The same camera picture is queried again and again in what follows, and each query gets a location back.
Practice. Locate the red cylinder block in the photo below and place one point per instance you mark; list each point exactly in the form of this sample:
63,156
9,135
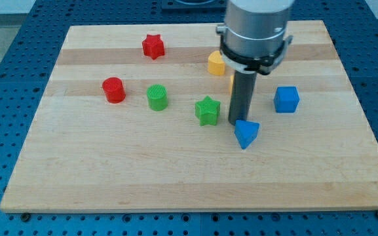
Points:
114,90

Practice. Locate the blue triangle block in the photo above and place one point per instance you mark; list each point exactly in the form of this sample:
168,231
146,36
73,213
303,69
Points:
246,132

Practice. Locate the wooden board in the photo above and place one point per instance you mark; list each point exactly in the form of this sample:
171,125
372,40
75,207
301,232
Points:
83,154

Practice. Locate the blue cube block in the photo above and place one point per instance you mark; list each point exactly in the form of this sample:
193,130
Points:
286,99

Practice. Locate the green cylinder block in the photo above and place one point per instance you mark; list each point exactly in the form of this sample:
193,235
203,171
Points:
157,97

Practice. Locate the red star block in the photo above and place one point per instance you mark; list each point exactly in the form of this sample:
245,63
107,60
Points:
153,46

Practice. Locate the green star block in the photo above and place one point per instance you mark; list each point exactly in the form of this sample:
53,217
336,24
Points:
207,111

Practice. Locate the yellow rounded block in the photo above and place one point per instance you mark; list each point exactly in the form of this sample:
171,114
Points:
216,65

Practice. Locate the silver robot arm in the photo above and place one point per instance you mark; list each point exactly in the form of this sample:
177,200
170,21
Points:
252,35

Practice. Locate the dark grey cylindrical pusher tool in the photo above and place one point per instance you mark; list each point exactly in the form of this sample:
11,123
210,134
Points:
241,96

